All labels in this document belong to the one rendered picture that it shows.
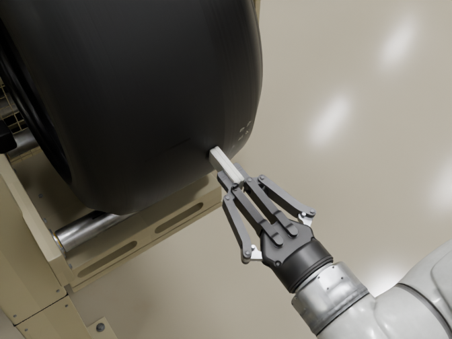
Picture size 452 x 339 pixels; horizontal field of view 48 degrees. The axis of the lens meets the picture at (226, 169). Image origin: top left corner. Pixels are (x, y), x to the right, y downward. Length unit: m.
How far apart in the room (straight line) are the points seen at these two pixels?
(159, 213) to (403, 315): 0.55
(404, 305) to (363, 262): 1.36
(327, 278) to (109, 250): 0.49
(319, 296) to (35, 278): 0.68
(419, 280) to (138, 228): 0.56
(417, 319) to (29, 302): 0.83
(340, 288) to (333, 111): 1.89
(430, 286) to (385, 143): 1.77
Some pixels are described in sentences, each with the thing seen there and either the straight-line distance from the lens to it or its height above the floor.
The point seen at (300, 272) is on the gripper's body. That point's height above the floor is 1.13.
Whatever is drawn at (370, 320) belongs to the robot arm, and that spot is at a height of 1.14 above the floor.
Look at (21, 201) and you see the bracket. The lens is 1.02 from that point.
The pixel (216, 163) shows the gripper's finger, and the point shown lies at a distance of 0.76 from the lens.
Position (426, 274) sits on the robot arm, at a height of 1.14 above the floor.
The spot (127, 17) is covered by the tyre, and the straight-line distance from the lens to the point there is 0.62.
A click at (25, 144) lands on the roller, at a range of 1.16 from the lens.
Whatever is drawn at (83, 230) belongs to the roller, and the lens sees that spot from 0.98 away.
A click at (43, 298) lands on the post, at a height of 0.66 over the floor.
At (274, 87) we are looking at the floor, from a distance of 2.58.
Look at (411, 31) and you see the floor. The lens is 3.10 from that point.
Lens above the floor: 1.72
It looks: 51 degrees down
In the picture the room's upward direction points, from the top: straight up
